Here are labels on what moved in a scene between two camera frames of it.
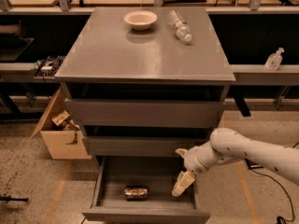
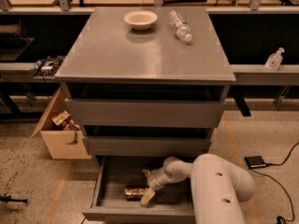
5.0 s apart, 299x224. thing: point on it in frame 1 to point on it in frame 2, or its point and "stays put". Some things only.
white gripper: (192, 161) to (154, 179)
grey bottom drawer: (139, 189) stays put
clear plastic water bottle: (183, 30) stays put
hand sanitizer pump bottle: (275, 60) stays put
